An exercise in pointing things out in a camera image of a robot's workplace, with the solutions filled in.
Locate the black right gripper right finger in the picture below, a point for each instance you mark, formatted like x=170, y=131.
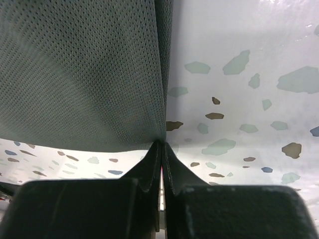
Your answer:
x=195, y=209

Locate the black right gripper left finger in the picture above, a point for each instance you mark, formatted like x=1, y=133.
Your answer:
x=124, y=208

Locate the grey t-shirt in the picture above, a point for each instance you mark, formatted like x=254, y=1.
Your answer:
x=87, y=75

